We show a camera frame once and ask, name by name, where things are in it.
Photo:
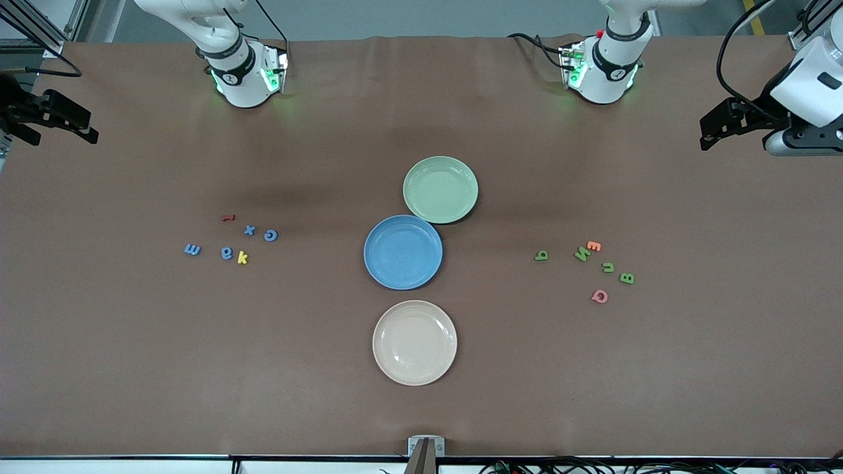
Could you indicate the blue plate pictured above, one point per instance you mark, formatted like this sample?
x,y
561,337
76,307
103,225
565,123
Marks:
x,y
403,252

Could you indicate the metal bracket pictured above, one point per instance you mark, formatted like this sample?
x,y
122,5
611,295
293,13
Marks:
x,y
413,447

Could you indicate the green plate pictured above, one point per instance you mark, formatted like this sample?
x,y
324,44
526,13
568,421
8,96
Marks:
x,y
440,189

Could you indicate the pink letter Q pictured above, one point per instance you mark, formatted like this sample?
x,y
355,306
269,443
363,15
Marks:
x,y
594,296

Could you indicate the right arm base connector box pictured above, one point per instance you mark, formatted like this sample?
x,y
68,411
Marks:
x,y
276,66

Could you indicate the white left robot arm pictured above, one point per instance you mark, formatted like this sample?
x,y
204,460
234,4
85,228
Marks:
x,y
602,89

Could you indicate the aluminium frame profile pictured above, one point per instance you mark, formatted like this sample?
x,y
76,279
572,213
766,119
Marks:
x,y
51,49
799,41

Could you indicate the blue letter c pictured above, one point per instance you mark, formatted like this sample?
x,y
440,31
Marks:
x,y
267,236

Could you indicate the green letter W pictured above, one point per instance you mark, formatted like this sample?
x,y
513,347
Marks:
x,y
582,253

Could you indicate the green letter B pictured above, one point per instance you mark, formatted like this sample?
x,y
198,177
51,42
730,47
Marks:
x,y
627,278

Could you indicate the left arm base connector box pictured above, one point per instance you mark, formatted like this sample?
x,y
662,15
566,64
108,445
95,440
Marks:
x,y
571,66

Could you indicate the brown table cover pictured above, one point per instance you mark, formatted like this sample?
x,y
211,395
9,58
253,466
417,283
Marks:
x,y
197,362

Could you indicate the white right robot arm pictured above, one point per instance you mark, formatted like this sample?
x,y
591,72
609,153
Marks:
x,y
244,92

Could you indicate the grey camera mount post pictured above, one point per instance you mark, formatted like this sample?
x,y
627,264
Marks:
x,y
421,464

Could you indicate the green letter p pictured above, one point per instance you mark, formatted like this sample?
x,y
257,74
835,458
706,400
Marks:
x,y
543,254

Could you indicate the blue letter m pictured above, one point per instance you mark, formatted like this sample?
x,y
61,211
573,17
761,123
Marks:
x,y
192,249

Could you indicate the beige plate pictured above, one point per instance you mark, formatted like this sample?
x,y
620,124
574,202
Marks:
x,y
415,342

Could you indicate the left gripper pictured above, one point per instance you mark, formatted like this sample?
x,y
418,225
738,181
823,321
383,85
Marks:
x,y
756,116

